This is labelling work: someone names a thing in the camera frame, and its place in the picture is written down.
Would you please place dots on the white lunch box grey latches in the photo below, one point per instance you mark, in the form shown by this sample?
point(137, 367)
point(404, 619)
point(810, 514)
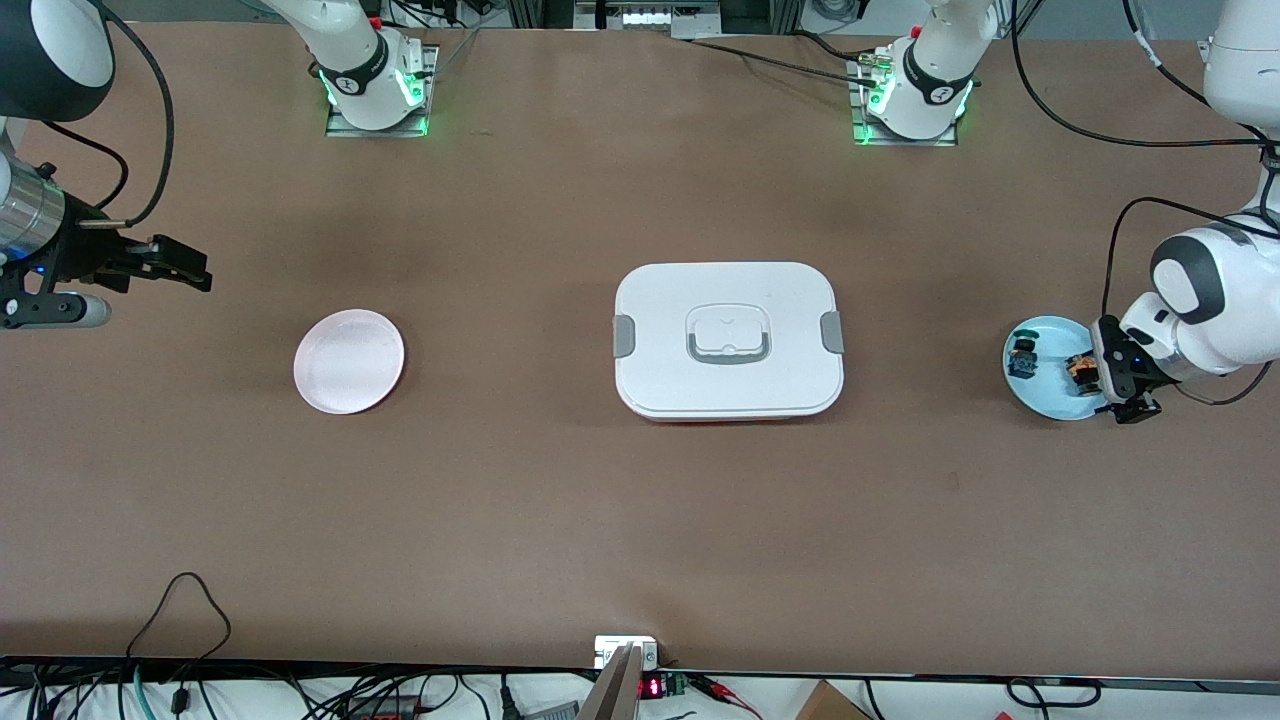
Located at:
point(730, 385)

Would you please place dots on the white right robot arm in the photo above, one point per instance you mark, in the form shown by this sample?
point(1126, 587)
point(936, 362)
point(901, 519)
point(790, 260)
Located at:
point(350, 50)

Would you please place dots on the aluminium rail with sockets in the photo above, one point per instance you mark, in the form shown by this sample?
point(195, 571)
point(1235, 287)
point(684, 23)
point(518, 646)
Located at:
point(650, 18)

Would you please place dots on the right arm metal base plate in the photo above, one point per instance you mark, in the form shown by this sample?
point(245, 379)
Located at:
point(425, 100)

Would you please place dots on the white socket block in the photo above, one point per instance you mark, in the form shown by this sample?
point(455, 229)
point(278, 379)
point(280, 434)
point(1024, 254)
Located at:
point(610, 650)

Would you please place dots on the light blue round plate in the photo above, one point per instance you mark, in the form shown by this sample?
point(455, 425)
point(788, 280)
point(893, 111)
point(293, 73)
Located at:
point(1055, 395)

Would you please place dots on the grey camera mount bar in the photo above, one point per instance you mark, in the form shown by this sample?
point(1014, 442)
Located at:
point(615, 695)

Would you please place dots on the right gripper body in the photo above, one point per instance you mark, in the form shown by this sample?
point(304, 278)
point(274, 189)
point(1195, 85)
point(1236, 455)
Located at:
point(82, 256)

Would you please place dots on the pink round plate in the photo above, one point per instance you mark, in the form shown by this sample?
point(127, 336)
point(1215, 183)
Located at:
point(348, 362)

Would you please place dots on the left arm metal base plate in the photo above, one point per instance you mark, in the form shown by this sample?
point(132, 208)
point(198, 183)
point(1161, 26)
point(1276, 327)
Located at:
point(862, 135)

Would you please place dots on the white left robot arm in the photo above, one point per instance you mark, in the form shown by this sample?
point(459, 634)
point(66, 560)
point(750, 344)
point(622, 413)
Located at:
point(1230, 300)

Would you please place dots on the brown cardboard box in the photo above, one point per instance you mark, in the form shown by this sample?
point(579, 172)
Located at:
point(830, 705)

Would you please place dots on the red LED display module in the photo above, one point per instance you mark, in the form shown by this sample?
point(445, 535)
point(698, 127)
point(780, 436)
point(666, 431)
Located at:
point(652, 688)

